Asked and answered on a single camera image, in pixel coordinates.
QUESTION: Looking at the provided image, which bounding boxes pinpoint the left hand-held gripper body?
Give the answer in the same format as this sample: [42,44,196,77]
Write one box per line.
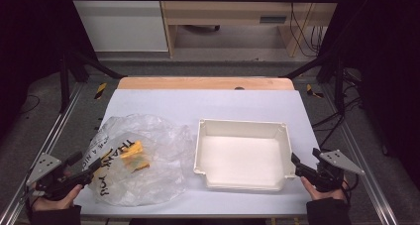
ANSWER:
[25,152,95,201]

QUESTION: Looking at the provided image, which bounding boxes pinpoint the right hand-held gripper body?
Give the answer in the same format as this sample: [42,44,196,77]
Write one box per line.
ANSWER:
[306,149,367,193]

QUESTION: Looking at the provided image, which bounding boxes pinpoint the white plastic bin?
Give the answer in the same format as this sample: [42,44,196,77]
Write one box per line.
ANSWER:
[192,118,297,192]

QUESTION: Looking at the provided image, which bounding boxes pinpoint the clear printed plastic bag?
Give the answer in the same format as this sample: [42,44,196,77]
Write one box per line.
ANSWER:
[82,113,197,207]

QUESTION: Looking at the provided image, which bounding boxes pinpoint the person's right hand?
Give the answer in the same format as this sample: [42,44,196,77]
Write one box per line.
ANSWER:
[299,176,349,202]

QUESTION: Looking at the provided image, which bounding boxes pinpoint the person's left hand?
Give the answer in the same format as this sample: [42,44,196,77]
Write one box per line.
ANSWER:
[31,182,83,213]

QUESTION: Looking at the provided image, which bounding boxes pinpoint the yellow packet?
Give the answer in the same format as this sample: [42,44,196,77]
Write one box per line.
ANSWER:
[119,140,152,173]

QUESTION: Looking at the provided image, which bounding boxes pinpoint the yellow black tape piece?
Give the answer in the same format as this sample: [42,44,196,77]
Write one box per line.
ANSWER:
[305,83,325,99]
[94,82,108,101]

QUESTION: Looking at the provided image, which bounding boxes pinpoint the black metal stand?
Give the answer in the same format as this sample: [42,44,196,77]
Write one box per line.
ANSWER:
[282,49,347,116]
[58,49,125,114]

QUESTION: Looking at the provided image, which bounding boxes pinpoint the black curtain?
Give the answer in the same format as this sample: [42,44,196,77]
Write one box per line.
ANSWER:
[325,0,420,188]
[0,0,97,141]

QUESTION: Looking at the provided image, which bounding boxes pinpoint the white table cover sheet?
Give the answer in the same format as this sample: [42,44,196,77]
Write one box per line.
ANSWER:
[73,88,321,218]

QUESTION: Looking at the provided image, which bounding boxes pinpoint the grey desk label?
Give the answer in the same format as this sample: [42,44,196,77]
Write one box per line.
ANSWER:
[259,16,287,25]

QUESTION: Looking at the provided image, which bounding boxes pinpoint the white cabinet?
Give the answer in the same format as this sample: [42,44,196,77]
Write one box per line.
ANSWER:
[66,0,169,54]

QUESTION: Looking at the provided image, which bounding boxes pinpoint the wooden desk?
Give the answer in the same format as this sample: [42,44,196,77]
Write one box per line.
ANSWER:
[157,0,345,58]

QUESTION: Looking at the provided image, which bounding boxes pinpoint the aluminium frame rail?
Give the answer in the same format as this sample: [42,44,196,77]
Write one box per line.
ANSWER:
[320,85,399,225]
[0,82,85,225]

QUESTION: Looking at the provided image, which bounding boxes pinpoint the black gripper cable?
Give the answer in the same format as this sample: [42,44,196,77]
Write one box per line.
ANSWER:
[342,172,361,201]

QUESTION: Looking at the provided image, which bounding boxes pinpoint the black floor cables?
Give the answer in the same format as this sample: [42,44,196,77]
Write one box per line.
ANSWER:
[311,85,364,151]

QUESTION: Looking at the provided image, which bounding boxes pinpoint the thin black floor cable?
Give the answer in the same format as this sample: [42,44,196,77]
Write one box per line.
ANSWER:
[19,93,42,116]

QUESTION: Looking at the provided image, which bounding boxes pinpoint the black hanging cables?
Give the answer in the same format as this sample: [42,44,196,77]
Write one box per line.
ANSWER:
[287,0,327,58]

